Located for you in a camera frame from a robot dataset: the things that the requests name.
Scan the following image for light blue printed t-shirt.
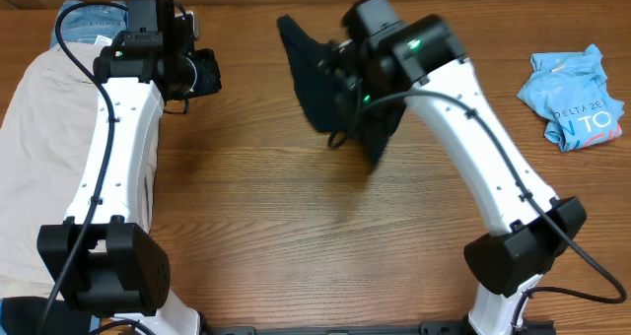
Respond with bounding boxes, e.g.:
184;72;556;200
518;44;624;153

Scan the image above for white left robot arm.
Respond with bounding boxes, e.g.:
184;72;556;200
36;32;221;334

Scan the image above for blue denim jeans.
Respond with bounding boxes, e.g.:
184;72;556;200
60;5;127;44

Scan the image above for beige shorts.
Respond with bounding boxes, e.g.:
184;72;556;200
1;45;99;298

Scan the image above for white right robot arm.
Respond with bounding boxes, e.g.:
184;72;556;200
318;9;587;334

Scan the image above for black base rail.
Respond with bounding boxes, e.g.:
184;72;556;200
201;317;557;335

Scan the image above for black garment with blue trim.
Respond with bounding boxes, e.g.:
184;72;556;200
0;296;103;335

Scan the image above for black t-shirt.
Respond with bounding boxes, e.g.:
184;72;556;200
276;15;405;168

